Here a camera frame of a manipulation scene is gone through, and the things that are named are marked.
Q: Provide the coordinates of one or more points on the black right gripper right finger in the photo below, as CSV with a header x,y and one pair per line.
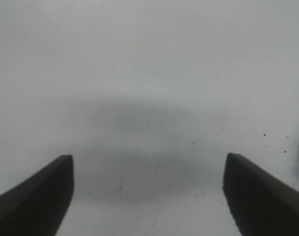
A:
x,y
260,204

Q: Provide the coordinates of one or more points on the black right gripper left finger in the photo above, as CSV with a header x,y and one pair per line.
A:
x,y
37,206

